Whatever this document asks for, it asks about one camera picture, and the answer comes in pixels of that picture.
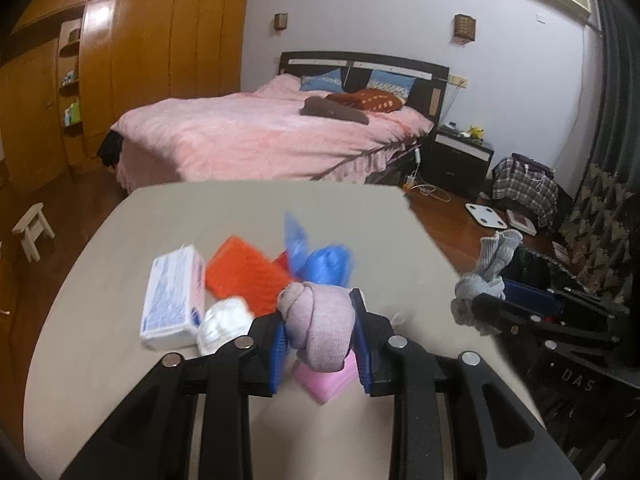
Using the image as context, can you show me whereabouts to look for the black cloth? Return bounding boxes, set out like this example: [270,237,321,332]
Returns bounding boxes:
[96,130,126,167]

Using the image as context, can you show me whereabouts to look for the pink sock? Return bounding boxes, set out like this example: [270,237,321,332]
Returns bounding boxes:
[276,281,357,373]

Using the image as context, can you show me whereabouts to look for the grey sock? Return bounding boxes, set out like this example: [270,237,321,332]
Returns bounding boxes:
[450,228,523,336]

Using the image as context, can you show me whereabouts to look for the dark green patterned curtain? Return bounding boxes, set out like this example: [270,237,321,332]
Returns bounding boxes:
[555,0,640,311]

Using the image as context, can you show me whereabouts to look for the red-brown dotted pillow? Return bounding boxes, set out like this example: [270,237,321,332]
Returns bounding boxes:
[325,88,405,112]

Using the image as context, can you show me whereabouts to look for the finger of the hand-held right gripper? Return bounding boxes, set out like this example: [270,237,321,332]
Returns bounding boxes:
[502,281,629,317]
[472,293,614,354]

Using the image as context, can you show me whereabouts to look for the scale with red-brown centre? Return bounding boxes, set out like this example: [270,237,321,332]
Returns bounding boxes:
[505,210,538,236]

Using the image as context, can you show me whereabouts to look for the plaid cloth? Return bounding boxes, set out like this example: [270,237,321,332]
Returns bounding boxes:
[492,157,560,231]

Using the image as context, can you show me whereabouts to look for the blue pillow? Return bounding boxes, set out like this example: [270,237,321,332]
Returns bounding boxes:
[300,72,343,93]
[367,71,416,98]

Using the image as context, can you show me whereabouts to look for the white blue-printed tissue pack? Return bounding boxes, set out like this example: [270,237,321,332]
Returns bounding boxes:
[140,244,207,352]

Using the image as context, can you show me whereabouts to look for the thin white charging cable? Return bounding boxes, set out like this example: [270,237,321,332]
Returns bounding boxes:
[440,85,461,131]

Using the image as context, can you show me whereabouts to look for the blue plastic bag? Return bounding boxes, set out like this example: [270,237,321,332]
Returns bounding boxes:
[284,211,353,288]

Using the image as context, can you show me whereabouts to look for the white wooden stool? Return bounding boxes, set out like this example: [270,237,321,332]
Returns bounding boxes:
[12,202,56,262]

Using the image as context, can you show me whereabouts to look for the brown pillow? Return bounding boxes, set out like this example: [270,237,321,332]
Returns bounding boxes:
[300,96,371,126]

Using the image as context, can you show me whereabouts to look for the large wall lamp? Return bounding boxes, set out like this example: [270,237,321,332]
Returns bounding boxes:
[453,14,477,43]

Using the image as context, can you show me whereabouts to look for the white body scale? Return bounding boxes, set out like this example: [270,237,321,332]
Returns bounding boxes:
[465,202,512,231]

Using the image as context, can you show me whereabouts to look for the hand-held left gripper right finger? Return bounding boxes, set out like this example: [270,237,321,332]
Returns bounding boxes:
[349,287,583,480]

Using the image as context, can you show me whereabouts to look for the pink face mask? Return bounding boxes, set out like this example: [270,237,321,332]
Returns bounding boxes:
[292,350,358,406]

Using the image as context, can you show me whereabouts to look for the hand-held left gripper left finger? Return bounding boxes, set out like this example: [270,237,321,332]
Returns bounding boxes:
[60,312,291,480]

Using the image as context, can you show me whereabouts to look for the dark wooden bed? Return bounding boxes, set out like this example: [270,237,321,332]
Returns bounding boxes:
[97,51,451,196]

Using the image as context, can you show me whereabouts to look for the dark nightstand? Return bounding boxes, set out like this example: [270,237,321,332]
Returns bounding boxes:
[430,127,496,196]

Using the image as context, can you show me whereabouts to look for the pink blanket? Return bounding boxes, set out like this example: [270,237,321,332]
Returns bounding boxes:
[111,74,435,193]

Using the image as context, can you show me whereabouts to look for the dark bag with white cords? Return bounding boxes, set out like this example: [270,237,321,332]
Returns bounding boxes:
[510,154,556,178]

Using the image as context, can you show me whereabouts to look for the wooden wardrobe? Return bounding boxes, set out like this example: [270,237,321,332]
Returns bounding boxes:
[0,0,251,196]

